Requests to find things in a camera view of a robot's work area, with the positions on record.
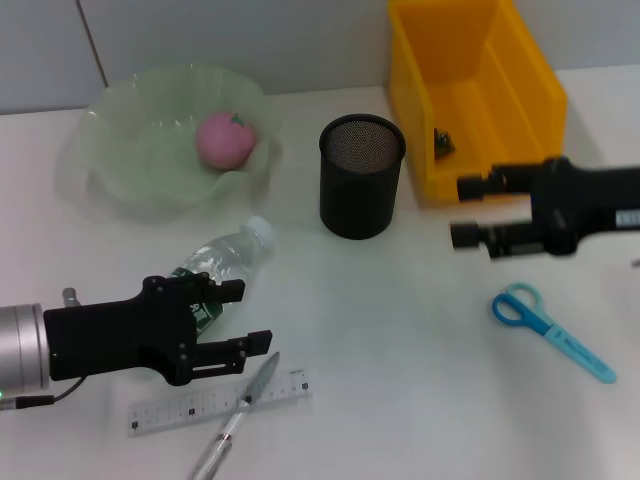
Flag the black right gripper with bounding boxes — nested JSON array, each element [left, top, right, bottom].
[[449, 157, 640, 259]]

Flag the translucent green fruit plate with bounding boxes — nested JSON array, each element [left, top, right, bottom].
[[54, 62, 284, 221]]

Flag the green plastic wrapper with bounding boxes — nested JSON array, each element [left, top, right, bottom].
[[432, 127, 456, 160]]

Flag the clear plastic ruler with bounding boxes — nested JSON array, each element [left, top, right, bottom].
[[127, 367, 312, 439]]

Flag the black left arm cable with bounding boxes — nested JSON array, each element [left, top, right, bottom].
[[0, 377, 86, 411]]

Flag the silver white pen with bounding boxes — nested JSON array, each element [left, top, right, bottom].
[[185, 351, 281, 480]]

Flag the clear water bottle green label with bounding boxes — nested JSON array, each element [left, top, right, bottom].
[[169, 215, 276, 334]]

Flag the black mesh pen holder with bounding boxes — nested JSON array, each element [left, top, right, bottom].
[[318, 113, 406, 241]]

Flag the blue scissors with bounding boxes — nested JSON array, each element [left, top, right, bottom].
[[492, 282, 617, 385]]

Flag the pink peach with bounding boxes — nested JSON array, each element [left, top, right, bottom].
[[194, 110, 257, 171]]

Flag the yellow plastic bin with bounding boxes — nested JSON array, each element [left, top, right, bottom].
[[387, 0, 569, 204]]

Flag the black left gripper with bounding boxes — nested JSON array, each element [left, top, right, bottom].
[[43, 272, 274, 387]]

